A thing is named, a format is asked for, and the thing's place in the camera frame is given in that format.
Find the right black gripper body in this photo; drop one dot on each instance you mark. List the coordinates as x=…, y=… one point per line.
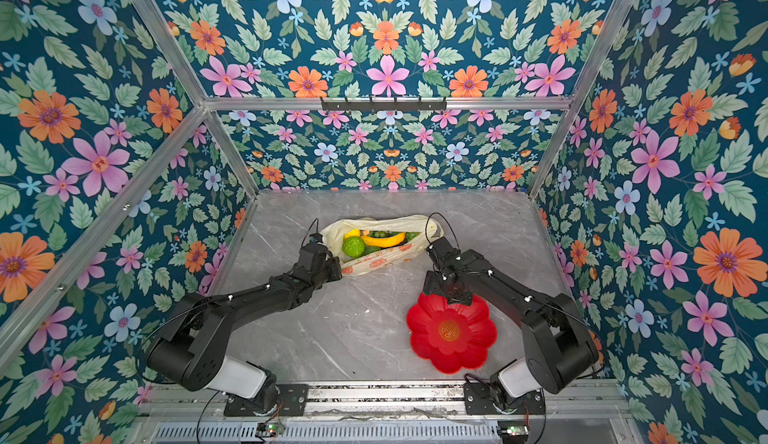
x=436, y=285

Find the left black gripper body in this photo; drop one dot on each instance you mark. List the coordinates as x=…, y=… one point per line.
x=329, y=271

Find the cream plastic bag orange print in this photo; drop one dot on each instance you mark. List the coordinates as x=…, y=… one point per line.
x=420, y=231

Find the red flower-shaped plate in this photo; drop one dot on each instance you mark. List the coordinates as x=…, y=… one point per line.
x=452, y=337

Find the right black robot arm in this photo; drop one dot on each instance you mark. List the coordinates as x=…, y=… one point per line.
x=557, y=345

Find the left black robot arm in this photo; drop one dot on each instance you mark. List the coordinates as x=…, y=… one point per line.
x=190, y=349

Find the green fake lime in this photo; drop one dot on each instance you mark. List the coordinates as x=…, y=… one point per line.
x=353, y=247

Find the green fake grapes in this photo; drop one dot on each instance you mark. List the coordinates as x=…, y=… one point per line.
x=380, y=234

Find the yellow fake banana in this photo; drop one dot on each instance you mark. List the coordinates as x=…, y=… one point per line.
x=385, y=243

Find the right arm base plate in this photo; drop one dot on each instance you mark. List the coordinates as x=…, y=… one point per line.
x=484, y=397

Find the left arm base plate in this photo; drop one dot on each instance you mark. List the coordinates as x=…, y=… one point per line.
x=274, y=399

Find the black hook rail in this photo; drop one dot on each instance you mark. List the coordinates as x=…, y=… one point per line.
x=383, y=104

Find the white vented cable duct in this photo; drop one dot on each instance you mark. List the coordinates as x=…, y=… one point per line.
x=328, y=432

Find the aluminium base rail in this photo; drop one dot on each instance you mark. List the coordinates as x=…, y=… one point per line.
x=451, y=399

